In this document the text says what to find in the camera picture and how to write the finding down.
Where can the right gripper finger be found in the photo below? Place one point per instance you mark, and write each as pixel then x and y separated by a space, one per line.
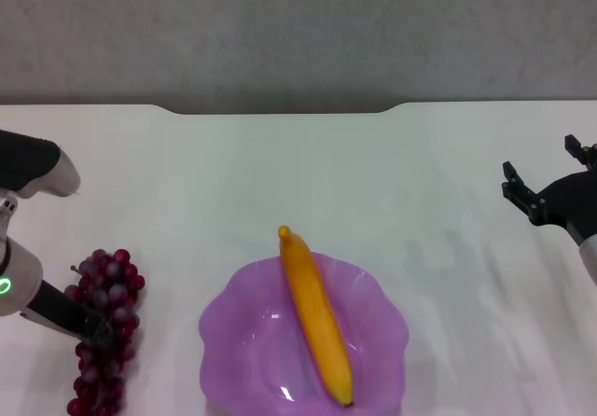
pixel 580 152
pixel 517 187

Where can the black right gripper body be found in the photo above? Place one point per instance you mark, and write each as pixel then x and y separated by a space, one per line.
pixel 566 201

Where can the dark red grape bunch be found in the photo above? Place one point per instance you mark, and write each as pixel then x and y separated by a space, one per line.
pixel 109 290

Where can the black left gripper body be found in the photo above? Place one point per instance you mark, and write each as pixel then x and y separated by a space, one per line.
pixel 58 311

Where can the yellow banana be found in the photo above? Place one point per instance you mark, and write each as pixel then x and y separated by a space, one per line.
pixel 317 313

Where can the purple wavy plastic plate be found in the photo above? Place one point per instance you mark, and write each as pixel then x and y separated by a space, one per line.
pixel 261 341

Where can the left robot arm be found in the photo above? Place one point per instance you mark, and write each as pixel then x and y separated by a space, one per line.
pixel 21 164

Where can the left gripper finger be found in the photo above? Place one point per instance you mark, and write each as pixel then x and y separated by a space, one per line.
pixel 98 327

